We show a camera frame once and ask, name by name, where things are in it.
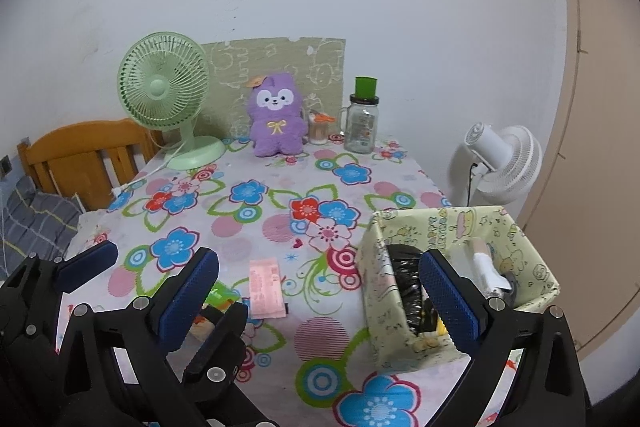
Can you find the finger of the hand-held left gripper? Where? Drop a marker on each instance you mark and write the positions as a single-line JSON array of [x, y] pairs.
[[85, 264], [220, 347]]

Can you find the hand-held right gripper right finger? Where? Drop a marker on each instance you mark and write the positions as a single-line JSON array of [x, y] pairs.
[[450, 302]]

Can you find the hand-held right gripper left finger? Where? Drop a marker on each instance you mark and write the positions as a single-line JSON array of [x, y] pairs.
[[190, 297]]

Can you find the green orange snack packet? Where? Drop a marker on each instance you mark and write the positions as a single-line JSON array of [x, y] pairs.
[[220, 297]]

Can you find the yellow packet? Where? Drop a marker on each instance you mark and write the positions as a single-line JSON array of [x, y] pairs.
[[435, 332]]

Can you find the white tube with beige cap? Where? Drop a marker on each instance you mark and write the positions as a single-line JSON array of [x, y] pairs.
[[487, 267]]

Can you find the black plastic bag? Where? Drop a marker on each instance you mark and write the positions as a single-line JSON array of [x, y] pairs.
[[405, 277]]

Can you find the yellow printed box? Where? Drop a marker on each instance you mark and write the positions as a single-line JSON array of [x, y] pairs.
[[390, 322]]

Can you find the plaid bedding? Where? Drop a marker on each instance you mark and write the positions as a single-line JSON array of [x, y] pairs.
[[35, 222]]

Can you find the pink paper receipt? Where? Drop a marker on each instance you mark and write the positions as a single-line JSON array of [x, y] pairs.
[[267, 289]]

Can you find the floral tablecloth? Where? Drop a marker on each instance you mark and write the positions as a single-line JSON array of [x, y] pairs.
[[280, 187]]

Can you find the white desk fan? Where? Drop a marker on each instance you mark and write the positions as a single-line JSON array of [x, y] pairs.
[[510, 167]]

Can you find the purple plush toy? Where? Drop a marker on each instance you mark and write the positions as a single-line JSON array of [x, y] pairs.
[[275, 132]]

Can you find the green desk fan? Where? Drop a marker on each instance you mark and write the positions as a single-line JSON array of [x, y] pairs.
[[160, 87]]

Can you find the beige door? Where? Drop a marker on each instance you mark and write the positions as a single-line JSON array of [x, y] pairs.
[[600, 157]]

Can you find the cotton swab container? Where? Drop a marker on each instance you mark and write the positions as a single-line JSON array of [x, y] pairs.
[[318, 132]]

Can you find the green patterned board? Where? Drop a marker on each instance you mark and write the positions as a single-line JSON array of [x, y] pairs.
[[320, 62]]

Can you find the wall socket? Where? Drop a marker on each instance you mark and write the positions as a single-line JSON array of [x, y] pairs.
[[5, 166]]

